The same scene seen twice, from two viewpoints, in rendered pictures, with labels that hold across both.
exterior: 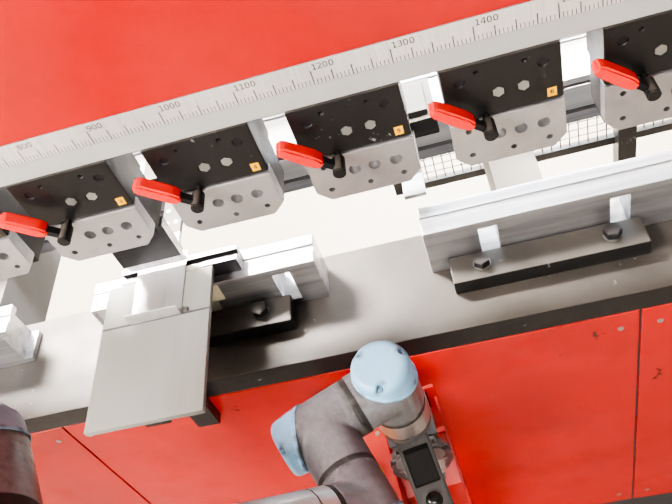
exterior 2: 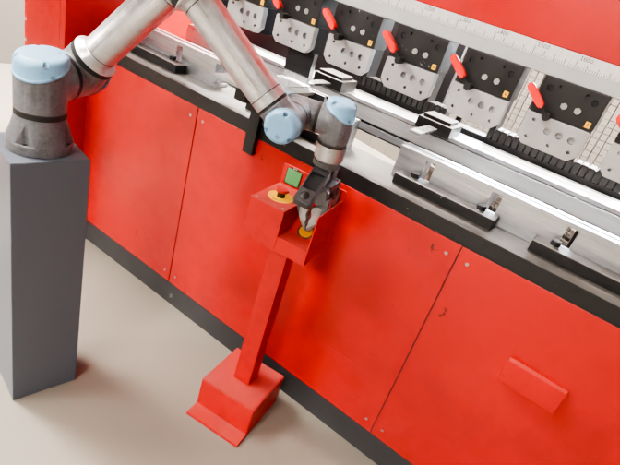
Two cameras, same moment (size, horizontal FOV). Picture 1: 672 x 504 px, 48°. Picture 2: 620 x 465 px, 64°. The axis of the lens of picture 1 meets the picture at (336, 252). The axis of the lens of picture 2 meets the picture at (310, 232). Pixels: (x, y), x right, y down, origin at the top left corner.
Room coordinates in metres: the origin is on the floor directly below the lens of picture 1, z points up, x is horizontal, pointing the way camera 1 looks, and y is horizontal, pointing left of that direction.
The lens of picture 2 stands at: (-0.63, -0.27, 1.34)
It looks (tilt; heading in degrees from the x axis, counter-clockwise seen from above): 27 degrees down; 13
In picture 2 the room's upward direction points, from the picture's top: 18 degrees clockwise
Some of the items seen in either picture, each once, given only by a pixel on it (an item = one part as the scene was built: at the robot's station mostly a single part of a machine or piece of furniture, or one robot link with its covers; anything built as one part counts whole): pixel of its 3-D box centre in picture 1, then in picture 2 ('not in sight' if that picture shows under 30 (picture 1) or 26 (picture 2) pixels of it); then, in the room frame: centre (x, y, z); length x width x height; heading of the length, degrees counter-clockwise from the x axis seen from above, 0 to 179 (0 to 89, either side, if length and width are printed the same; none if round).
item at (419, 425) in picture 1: (398, 409); (328, 151); (0.52, 0.01, 0.95); 0.08 x 0.08 x 0.05
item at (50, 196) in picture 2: not in sight; (37, 272); (0.27, 0.65, 0.39); 0.18 x 0.18 x 0.78; 63
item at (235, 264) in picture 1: (182, 270); (301, 89); (0.90, 0.24, 0.99); 0.20 x 0.03 x 0.03; 76
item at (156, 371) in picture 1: (153, 345); (266, 84); (0.76, 0.31, 1.00); 0.26 x 0.18 x 0.01; 166
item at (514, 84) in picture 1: (499, 90); (485, 89); (0.77, -0.28, 1.19); 0.15 x 0.09 x 0.17; 76
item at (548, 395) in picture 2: not in sight; (530, 385); (0.51, -0.68, 0.59); 0.15 x 0.02 x 0.07; 76
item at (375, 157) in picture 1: (354, 128); (418, 63); (0.82, -0.09, 1.19); 0.15 x 0.09 x 0.17; 76
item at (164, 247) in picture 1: (146, 247); (299, 65); (0.91, 0.27, 1.06); 0.10 x 0.02 x 0.10; 76
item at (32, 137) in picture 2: not in sight; (40, 126); (0.27, 0.65, 0.82); 0.15 x 0.15 x 0.10
